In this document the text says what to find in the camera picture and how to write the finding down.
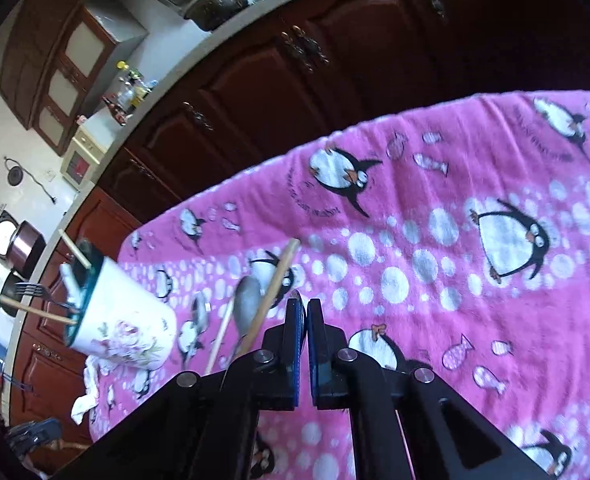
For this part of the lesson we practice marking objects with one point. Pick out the grey speckled countertop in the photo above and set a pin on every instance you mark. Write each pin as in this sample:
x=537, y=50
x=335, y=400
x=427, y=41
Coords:
x=110, y=125

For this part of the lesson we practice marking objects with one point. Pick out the light wooden chopstick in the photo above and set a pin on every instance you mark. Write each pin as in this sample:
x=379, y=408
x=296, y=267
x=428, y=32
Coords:
x=30, y=307
x=72, y=249
x=220, y=337

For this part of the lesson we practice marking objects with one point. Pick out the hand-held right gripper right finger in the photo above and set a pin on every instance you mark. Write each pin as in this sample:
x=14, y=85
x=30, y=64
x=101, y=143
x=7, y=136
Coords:
x=313, y=375

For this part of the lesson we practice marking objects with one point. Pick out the slim metal spoon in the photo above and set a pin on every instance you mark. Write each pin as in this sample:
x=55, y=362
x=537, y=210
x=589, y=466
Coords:
x=297, y=297

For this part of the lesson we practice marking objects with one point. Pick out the dark patterned cooking pot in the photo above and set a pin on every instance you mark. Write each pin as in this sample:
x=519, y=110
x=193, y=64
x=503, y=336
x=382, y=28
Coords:
x=215, y=5

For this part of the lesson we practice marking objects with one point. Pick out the brown wooden chopstick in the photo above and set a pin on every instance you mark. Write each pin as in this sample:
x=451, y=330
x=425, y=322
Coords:
x=277, y=280

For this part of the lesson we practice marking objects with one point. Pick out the white crumpled cloth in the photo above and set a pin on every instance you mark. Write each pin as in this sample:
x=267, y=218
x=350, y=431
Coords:
x=85, y=400

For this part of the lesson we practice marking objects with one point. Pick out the large metal spoon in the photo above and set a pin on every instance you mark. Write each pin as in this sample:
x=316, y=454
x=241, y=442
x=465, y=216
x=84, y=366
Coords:
x=247, y=305

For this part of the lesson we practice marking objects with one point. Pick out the brown wooden kitchen cabinets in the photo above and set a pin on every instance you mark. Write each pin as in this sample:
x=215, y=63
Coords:
x=275, y=85

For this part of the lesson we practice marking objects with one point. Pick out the dark red sauce bottle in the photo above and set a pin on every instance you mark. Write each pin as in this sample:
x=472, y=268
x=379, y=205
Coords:
x=113, y=110

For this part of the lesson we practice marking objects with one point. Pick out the pink penguin printed towel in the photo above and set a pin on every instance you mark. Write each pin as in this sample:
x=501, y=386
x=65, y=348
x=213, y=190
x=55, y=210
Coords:
x=425, y=310

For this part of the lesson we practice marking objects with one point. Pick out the white floral cup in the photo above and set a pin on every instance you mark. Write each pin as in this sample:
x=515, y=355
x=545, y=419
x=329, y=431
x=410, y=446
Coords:
x=125, y=320

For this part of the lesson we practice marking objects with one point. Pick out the metal fork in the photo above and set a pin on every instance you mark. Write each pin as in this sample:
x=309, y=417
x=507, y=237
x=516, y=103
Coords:
x=30, y=289

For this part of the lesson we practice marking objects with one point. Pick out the white ceramic spoon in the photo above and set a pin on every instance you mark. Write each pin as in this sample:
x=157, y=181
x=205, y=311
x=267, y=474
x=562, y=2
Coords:
x=70, y=277

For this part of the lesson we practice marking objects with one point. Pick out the white countertop appliance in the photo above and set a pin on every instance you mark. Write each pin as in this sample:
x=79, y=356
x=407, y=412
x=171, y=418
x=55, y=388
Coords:
x=80, y=160

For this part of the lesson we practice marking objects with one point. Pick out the dark red metal pot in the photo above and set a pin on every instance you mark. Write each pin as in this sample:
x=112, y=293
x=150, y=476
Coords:
x=22, y=247

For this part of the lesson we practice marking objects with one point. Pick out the brown glass-front wall cabinets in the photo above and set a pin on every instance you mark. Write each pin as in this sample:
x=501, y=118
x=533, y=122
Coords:
x=35, y=35

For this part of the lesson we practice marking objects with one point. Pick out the yellow cap bottle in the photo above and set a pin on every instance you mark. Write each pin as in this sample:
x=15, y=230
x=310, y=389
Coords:
x=123, y=77

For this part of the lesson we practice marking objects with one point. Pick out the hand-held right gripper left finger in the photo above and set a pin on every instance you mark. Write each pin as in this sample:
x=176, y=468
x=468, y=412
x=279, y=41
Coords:
x=300, y=360

